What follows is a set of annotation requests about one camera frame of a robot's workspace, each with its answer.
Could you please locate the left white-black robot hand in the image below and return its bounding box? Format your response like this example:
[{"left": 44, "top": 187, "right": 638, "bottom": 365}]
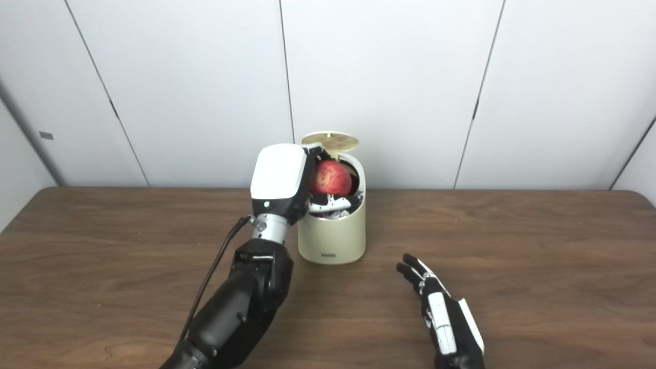
[{"left": 250, "top": 143, "right": 364, "bottom": 226}]

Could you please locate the right white-black robot hand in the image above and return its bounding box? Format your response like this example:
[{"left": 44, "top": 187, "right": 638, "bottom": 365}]
[{"left": 396, "top": 253, "right": 485, "bottom": 369}]

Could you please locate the red apple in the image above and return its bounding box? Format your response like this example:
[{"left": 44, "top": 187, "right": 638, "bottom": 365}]
[{"left": 309, "top": 160, "right": 353, "bottom": 196}]

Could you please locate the round cream bin lid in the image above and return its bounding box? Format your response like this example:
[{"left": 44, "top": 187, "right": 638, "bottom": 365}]
[{"left": 301, "top": 132, "right": 360, "bottom": 155}]

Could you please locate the cream-colored desktop bin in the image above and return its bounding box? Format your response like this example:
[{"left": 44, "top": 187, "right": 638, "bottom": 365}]
[{"left": 297, "top": 151, "right": 367, "bottom": 265}]

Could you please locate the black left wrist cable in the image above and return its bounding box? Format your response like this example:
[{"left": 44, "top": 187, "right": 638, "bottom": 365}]
[{"left": 179, "top": 215, "right": 267, "bottom": 344}]

